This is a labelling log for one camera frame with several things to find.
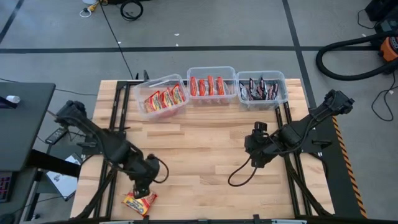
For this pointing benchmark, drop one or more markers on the small white cylinder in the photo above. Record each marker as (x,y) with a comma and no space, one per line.
(13,99)

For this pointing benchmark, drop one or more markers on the clear plastic bin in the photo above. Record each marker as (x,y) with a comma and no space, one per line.
(230,77)
(140,90)
(281,104)

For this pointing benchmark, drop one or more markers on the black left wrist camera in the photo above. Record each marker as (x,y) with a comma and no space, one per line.
(150,157)

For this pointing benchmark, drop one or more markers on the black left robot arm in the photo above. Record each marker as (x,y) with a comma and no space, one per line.
(93,133)

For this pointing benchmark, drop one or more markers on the black desk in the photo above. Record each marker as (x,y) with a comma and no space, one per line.
(21,124)

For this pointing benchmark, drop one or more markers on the white paper sheet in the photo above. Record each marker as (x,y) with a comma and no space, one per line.
(62,183)

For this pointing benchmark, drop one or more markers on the black flat device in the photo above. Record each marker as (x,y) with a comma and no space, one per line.
(6,105)

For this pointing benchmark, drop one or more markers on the black handheld controller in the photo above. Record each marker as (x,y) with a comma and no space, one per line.
(56,135)

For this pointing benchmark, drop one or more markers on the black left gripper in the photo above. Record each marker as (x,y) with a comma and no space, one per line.
(144,172)

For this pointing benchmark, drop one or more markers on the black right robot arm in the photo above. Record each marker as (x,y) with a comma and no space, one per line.
(337,101)

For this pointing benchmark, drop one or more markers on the black aluminium table frame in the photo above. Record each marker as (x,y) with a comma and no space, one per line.
(278,118)

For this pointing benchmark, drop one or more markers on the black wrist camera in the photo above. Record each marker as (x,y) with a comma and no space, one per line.
(150,157)
(260,126)

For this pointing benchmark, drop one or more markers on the orange vacuum cleaner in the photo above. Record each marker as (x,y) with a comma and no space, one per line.
(390,48)

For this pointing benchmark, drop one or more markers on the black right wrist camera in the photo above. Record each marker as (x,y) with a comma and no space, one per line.
(260,126)

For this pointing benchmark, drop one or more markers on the backlit keyboard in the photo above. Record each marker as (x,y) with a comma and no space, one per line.
(4,186)

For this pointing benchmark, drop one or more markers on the black floor plate hazard stripes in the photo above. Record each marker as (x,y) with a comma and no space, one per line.
(342,174)

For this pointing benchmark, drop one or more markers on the black desk base beam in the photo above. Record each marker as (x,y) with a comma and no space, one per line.
(53,161)

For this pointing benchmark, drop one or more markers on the black equipment case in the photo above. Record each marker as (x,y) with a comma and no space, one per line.
(382,9)

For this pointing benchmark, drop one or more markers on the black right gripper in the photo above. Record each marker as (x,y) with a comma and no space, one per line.
(258,149)

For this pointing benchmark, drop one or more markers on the yellow plug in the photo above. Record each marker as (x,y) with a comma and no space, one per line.
(94,4)

